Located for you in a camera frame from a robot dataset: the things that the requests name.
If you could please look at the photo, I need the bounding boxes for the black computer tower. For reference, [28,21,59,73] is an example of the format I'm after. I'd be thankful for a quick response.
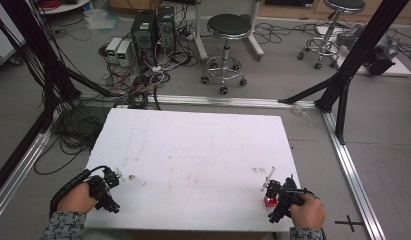
[155,5,177,56]
[130,9,158,68]

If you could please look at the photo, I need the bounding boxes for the red block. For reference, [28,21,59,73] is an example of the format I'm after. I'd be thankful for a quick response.
[263,195,280,208]

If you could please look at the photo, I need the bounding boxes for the black round stool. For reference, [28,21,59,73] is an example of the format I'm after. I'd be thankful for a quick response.
[199,13,253,96]
[296,0,367,71]

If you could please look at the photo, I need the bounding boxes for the black cable bundle on floor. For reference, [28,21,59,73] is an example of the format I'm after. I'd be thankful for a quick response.
[33,105,106,177]

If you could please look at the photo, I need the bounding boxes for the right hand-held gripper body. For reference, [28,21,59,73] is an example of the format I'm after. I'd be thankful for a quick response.
[265,176,309,225]

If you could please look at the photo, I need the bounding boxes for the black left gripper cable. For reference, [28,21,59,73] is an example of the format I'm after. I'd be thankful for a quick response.
[49,165,109,218]

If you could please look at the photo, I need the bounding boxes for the aluminium floor rail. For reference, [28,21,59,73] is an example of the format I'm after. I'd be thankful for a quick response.
[78,92,318,110]
[0,129,53,225]
[320,109,388,240]

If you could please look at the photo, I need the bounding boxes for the black floor cables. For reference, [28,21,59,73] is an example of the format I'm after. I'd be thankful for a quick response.
[252,19,331,46]

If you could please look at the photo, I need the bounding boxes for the black frame post with cables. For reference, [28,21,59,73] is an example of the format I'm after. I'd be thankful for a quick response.
[0,0,81,135]

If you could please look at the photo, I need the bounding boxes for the clear plastic bag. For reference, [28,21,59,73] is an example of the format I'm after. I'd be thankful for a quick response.
[83,7,121,32]

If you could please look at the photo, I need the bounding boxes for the round white table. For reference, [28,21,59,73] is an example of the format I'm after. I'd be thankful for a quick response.
[35,0,93,16]

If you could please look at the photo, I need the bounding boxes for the black tape cross mark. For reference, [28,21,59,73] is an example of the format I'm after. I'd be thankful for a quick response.
[334,214,365,233]

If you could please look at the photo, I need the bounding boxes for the black frame brace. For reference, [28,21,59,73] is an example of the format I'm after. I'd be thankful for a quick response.
[334,77,353,146]
[277,75,338,105]

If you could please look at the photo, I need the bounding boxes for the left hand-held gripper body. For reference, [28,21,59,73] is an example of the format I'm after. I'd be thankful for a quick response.
[87,166,121,215]

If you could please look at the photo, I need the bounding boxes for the white stand legs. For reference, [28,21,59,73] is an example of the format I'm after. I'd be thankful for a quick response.
[192,0,266,63]

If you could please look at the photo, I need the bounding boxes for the black frame bar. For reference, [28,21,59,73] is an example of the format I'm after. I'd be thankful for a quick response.
[0,109,50,198]

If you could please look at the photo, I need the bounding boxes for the tangle of cables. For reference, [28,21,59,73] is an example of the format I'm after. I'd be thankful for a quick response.
[98,46,198,111]

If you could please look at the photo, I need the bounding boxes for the grey machine on white board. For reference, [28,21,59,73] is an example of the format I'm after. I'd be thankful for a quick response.
[315,23,411,78]

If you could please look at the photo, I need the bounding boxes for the person's left hand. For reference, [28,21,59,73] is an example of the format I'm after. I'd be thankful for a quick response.
[56,182,98,215]

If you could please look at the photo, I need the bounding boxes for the clear plastic piece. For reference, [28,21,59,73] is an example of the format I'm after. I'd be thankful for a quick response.
[290,104,315,128]

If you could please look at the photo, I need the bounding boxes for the white power supply unit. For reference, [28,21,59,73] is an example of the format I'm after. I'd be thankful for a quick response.
[105,36,123,64]
[115,39,133,68]

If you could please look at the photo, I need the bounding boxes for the person's right hand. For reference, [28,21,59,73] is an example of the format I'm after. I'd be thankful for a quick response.
[289,193,327,231]

